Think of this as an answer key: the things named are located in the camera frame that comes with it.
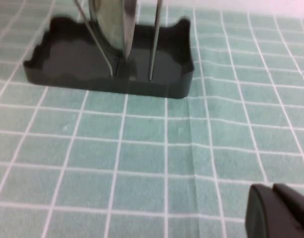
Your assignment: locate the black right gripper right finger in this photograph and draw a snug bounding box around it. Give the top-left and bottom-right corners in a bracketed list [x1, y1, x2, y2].
[273, 182, 304, 238]

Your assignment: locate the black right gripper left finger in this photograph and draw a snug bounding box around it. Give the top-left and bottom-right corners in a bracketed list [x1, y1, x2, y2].
[244, 183, 302, 238]

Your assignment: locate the black tray wire lid rack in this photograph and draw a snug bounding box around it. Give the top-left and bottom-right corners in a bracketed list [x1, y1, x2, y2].
[22, 0, 195, 100]

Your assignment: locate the stainless steel pot lid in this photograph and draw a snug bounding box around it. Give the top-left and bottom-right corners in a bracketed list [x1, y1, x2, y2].
[88, 0, 140, 62]

